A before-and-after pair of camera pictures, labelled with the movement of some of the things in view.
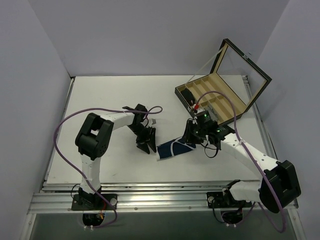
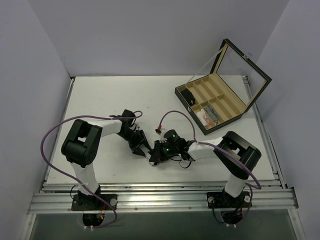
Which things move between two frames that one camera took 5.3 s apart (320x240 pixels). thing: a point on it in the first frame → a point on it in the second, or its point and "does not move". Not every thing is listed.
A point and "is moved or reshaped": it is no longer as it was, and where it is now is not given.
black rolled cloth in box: x=189 y=95 does not move
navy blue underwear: x=174 y=148 is moved or reshaped
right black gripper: x=191 y=130 → x=158 y=152
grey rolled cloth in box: x=213 y=115 does not move
